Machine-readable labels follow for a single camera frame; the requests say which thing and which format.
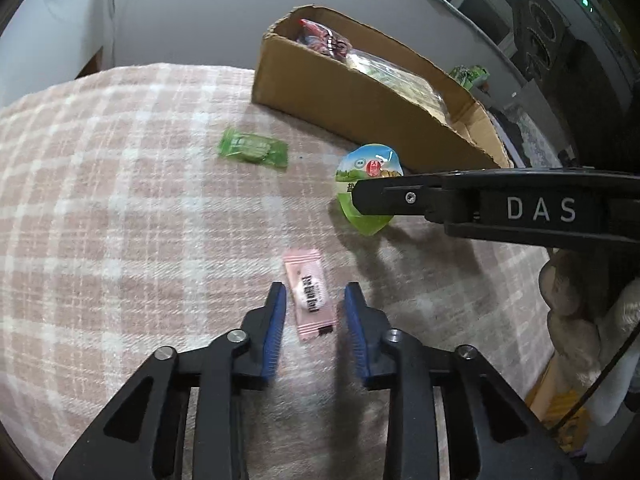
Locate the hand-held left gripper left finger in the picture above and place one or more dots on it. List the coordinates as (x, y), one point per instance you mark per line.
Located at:
(275, 330)

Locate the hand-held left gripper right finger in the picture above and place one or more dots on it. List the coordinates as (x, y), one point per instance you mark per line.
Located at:
(356, 330)

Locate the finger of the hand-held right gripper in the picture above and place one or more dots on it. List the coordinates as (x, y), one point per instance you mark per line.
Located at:
(395, 197)

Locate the jelly cup with printed lid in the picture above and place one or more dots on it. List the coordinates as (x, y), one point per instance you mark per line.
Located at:
(370, 160)

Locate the pink candy packet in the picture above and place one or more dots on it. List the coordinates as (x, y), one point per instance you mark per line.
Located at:
(307, 290)

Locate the clear-wrapped cracker pack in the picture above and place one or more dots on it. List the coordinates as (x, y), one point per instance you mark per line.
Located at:
(400, 82)

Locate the cardboard box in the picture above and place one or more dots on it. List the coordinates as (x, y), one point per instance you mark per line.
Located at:
(310, 95)

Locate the person's right hand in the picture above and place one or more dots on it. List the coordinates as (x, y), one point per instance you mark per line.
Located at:
(570, 300)

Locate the green patterned box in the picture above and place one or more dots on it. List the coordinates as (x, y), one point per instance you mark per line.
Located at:
(470, 77)

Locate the light green candy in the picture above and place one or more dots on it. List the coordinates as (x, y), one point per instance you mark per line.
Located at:
(250, 147)

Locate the clear-wrapped dark snack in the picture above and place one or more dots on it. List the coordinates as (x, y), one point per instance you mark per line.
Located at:
(325, 40)

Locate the pink plaid cloth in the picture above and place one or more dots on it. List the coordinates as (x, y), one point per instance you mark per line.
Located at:
(125, 235)

